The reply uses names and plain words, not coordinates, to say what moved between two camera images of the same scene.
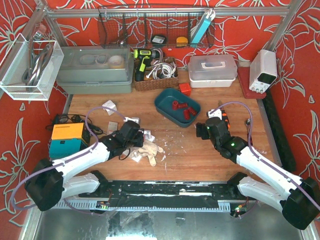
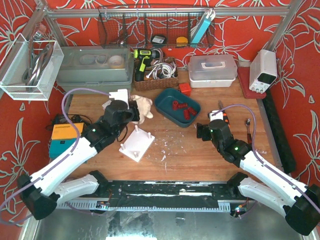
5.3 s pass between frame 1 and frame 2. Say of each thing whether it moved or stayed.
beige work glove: moved
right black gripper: stayed
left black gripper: moved
